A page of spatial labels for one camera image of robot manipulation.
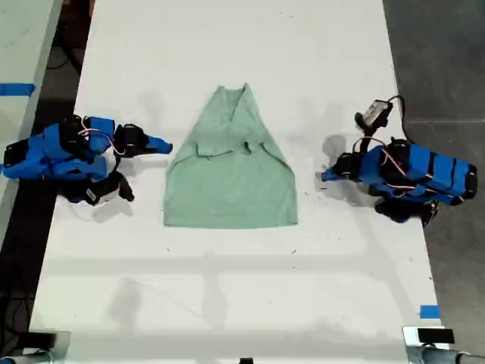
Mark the pale green T-shirt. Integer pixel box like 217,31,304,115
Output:
162,82,299,230

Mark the long blue tape strip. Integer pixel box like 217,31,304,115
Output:
0,82,36,97

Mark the pale side table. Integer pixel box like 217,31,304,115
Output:
0,0,64,247

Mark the short blue tape piece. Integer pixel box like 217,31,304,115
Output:
419,304,442,320

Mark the small black box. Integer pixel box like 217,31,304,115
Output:
416,328,455,344
17,331,58,348

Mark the grey metal tube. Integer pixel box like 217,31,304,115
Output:
0,349,58,364
405,344,485,364

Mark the black camera box grey face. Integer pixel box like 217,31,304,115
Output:
354,99,393,133

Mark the black camera box white label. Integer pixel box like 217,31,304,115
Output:
83,172,136,208

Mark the black camera cable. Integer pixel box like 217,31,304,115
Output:
385,94,408,143

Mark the white metal bracket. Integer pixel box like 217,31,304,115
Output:
402,325,451,349

